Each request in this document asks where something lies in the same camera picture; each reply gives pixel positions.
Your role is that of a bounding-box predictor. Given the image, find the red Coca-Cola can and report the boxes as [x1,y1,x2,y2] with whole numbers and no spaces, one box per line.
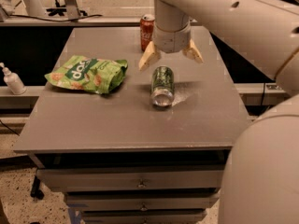
[140,14,155,50]

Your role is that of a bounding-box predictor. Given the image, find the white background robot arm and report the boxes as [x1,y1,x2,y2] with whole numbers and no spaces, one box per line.
[0,0,46,22]

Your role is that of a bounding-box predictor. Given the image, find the grey metal post left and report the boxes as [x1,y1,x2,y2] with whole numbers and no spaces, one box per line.
[64,0,80,20]

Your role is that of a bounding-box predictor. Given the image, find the grey drawer cabinet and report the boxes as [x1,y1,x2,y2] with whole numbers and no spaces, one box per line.
[14,26,249,224]

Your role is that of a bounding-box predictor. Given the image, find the green soda can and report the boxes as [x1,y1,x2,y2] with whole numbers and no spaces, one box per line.
[150,66,175,107]

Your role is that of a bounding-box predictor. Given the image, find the black cable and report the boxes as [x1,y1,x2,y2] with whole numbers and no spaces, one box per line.
[8,13,104,23]

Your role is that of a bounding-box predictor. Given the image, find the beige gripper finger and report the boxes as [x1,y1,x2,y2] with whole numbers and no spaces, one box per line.
[138,41,161,71]
[182,39,204,63]

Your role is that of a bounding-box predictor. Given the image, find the white pump bottle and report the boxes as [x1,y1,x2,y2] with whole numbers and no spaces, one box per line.
[0,63,26,95]

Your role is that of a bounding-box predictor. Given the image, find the green chip bag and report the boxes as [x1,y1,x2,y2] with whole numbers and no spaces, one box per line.
[45,55,128,94]

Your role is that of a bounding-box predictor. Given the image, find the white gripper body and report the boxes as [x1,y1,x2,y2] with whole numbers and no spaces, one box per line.
[152,24,191,53]

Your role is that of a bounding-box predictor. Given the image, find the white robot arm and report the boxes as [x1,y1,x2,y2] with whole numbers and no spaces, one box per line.
[153,0,299,224]

